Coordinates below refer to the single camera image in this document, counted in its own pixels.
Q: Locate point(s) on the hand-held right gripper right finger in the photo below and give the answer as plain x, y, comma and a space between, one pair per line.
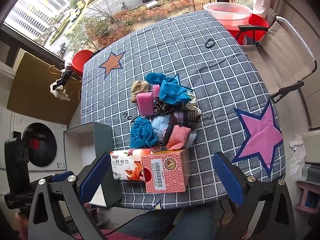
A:
227, 178

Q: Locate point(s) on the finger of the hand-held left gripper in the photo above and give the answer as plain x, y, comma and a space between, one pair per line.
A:
60, 176

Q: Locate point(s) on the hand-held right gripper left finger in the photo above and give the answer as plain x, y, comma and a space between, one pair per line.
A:
96, 176

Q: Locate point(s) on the grey storage box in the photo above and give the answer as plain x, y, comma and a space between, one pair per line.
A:
102, 135

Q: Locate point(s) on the blue mesh cloth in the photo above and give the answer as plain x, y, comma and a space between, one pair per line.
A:
173, 92
142, 132
157, 78

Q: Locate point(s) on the pink sock with navy cuff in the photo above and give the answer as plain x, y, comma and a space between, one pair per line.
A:
177, 136

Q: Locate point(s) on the light blue fluffy duster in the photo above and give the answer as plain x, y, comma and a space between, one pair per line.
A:
160, 126

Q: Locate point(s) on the cream polka dot cloth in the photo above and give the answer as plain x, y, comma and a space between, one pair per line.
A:
193, 103

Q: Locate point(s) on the large pink sponge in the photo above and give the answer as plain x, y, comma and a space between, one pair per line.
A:
145, 103

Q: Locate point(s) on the leopard print scrunchie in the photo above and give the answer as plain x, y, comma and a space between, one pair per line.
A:
161, 106

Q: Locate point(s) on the beige sock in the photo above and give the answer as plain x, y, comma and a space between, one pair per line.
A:
138, 88

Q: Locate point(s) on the small pink sponge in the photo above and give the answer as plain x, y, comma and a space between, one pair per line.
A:
156, 90

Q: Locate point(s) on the person's left forearm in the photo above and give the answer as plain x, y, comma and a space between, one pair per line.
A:
21, 221

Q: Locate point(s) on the floral tissue pack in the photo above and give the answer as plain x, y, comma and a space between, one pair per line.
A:
125, 163

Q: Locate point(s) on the white washing machine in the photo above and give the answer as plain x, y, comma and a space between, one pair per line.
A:
40, 145

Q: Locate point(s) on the pink patterned cardboard box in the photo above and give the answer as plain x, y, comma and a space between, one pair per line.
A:
165, 172

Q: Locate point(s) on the person's pink sweater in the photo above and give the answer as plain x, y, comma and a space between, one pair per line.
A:
117, 236

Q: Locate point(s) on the white crumpled cloth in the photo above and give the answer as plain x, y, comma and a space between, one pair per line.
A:
297, 150

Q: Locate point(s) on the pink wooden stool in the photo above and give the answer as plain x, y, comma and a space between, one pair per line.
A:
303, 197

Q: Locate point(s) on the brown board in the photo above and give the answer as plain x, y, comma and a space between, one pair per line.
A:
30, 87

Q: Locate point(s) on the black cloth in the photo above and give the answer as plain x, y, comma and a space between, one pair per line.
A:
65, 76

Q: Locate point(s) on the red plastic stool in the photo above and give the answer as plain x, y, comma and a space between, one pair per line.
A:
81, 60

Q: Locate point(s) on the beige folding chair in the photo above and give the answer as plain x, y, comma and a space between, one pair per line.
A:
287, 55

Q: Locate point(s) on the grey checked blanket with stars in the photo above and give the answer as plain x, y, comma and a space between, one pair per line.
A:
175, 42

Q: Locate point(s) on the red plastic basin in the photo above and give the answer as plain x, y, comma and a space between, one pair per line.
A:
257, 21

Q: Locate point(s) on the pink translucent basin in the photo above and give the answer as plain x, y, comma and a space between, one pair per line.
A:
225, 17

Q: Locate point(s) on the bicycle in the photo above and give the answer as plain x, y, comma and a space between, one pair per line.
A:
124, 6

